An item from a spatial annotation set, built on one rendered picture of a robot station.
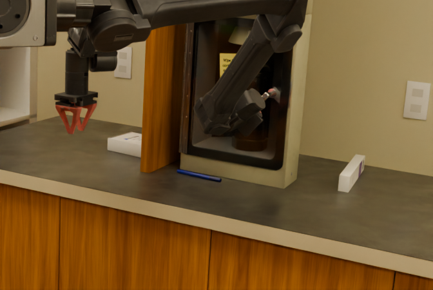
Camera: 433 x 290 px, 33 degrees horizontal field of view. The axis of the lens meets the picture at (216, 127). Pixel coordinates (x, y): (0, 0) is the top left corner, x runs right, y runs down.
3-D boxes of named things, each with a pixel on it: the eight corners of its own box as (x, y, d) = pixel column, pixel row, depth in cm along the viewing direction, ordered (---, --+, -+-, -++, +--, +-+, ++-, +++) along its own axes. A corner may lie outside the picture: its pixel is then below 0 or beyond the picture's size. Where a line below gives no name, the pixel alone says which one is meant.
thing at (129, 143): (130, 143, 237) (130, 131, 236) (171, 152, 230) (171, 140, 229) (106, 150, 227) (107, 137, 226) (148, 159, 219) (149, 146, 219)
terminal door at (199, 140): (182, 153, 210) (190, 12, 201) (282, 171, 198) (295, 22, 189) (181, 153, 209) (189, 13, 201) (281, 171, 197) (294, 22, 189)
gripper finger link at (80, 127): (96, 131, 187) (98, 95, 185) (80, 136, 181) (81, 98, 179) (75, 127, 190) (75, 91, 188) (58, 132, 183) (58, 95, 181)
